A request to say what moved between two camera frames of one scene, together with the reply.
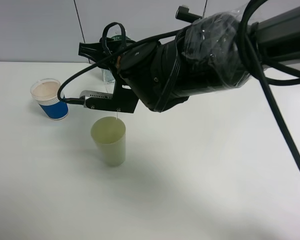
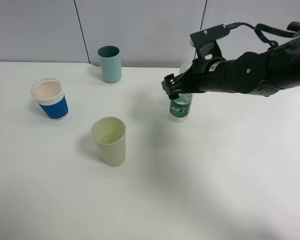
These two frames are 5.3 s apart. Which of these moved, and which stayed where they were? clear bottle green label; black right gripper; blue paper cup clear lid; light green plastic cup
Moved: clear bottle green label; black right gripper
Stayed: light green plastic cup; blue paper cup clear lid
